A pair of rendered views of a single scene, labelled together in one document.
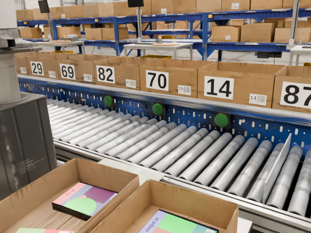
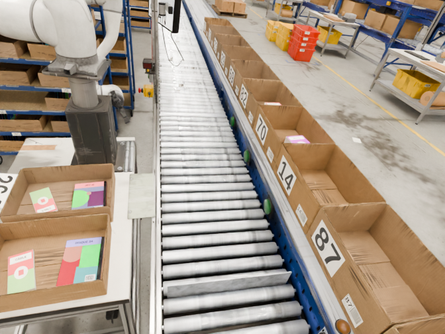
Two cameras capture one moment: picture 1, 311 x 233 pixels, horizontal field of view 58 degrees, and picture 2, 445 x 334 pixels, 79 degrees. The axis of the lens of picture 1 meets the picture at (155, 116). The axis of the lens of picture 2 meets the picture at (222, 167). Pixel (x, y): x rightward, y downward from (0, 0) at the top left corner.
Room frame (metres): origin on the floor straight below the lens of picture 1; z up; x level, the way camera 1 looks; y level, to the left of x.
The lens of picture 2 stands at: (0.49, -0.71, 1.71)
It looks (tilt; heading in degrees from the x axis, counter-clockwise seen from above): 38 degrees down; 39
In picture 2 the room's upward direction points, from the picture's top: 10 degrees clockwise
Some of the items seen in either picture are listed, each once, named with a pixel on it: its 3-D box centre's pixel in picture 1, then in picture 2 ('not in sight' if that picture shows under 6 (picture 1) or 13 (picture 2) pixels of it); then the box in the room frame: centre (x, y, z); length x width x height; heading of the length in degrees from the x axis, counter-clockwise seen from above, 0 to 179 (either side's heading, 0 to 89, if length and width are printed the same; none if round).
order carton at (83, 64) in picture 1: (89, 68); (251, 79); (2.17, 0.50, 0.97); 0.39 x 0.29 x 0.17; 56
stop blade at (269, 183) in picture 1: (278, 164); (230, 284); (0.96, -0.47, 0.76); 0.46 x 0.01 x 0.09; 146
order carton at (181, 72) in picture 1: (178, 76); (289, 136); (1.73, -0.15, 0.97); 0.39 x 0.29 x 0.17; 56
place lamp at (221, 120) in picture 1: (221, 120); (266, 207); (1.34, -0.34, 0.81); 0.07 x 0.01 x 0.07; 56
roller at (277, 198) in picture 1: (286, 175); (231, 298); (0.94, -0.50, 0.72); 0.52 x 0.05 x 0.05; 146
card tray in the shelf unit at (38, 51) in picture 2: not in sight; (67, 47); (1.24, 1.57, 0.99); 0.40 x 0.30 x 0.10; 142
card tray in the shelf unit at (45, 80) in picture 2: not in sight; (73, 73); (1.24, 1.57, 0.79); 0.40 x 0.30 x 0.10; 147
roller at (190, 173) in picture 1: (208, 156); (216, 227); (1.12, -0.23, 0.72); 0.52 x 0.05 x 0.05; 146
